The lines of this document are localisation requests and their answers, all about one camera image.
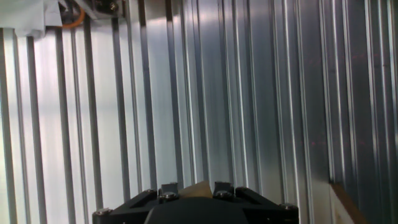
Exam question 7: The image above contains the wooden picture frame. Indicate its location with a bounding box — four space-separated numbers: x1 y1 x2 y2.
328 182 371 224

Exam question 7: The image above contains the orange cable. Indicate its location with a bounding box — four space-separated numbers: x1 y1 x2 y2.
60 5 86 30

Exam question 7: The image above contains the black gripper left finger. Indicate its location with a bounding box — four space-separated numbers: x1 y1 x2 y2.
91 182 180 224

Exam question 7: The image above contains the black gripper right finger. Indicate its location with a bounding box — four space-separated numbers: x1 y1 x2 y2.
212 180 300 224

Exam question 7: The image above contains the small wooden cube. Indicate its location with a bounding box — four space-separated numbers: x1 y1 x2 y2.
178 180 214 200

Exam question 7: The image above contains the white crumpled tissue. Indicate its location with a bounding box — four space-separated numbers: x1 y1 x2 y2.
0 0 63 39

